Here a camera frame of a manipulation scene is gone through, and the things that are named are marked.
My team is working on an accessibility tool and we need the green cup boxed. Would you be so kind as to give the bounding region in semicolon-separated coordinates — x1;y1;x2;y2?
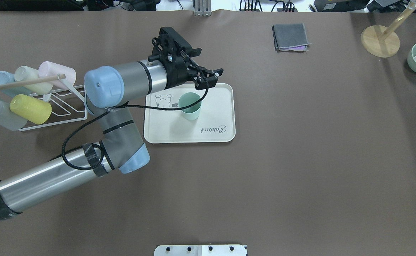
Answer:
178;92;202;121

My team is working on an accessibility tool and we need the grey folded cloth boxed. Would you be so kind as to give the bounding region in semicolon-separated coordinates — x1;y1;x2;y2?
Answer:
272;23;311;52

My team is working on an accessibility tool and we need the cream rabbit tray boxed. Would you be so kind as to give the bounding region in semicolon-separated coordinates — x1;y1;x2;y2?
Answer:
144;83;236;144

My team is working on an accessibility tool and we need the wooden rack handle rod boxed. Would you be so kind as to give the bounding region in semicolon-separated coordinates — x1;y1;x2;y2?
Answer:
0;74;66;90

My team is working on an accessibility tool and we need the grey cup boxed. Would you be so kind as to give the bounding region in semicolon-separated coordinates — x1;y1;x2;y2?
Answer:
0;100;28;131

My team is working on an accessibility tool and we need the wooden cup tree stand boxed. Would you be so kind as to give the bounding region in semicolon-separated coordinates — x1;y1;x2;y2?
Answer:
360;0;416;58

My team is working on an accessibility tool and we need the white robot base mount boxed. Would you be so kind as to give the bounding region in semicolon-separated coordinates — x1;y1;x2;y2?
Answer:
154;244;248;256

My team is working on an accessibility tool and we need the cream cup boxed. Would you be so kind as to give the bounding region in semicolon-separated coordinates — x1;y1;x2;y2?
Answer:
14;65;53;95

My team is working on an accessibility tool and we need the white wire cup rack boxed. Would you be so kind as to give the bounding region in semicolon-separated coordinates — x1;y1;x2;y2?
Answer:
19;85;88;132

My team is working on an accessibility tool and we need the yellow cup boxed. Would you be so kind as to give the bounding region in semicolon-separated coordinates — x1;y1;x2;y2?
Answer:
10;94;52;125

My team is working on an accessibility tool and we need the pink cup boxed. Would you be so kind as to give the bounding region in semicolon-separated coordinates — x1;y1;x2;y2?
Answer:
38;60;77;90

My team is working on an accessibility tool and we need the aluminium frame post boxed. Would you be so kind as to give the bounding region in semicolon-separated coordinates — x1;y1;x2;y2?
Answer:
192;0;212;17

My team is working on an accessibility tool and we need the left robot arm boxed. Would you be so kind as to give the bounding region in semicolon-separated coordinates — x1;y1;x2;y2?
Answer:
0;27;223;222

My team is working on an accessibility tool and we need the blue cup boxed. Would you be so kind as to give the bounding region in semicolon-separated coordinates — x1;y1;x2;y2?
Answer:
0;71;33;98

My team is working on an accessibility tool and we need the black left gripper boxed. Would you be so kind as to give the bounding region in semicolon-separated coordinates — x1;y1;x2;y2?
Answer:
147;27;224;90

